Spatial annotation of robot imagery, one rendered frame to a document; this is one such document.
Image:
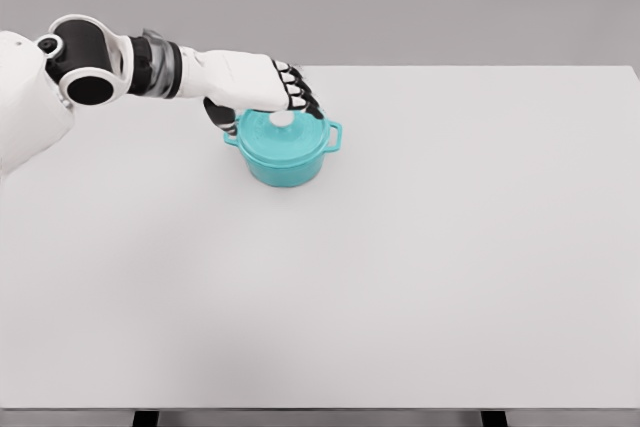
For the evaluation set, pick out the teal pot lid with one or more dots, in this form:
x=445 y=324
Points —
x=282 y=133

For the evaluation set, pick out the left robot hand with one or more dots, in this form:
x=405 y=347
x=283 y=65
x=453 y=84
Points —
x=250 y=79

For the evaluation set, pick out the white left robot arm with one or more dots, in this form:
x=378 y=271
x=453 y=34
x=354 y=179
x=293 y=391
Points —
x=90 y=67

